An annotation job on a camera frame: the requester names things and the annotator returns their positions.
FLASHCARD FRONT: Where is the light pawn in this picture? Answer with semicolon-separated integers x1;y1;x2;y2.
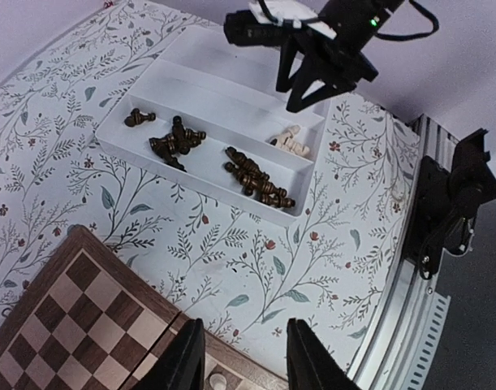
209;373;227;390

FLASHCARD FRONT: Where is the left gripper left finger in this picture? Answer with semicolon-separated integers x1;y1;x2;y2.
140;318;205;390

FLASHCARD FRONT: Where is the front aluminium rail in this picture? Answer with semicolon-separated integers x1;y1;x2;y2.
344;113;496;390

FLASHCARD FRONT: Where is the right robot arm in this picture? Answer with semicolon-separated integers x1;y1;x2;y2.
272;1;439;113

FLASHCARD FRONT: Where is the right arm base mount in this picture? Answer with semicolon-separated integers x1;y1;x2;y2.
402;128;496;280

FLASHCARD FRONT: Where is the floral patterned table mat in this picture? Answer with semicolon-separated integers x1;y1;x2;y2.
0;1;419;374

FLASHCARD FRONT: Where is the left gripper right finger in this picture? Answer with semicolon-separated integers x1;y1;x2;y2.
287;318;360;390

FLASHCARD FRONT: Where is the white plastic tray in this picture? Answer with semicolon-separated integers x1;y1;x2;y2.
96;26;326;227

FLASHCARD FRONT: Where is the pile of dark chess pieces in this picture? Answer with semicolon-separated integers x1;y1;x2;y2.
148;115;296;209

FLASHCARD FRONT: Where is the pile of light chess pieces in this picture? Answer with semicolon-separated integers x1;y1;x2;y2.
269;124;310;158

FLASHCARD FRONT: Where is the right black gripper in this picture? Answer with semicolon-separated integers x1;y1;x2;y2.
276;31;378;113

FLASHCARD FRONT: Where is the wooden chess board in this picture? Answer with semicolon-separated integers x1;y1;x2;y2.
0;225;289;390

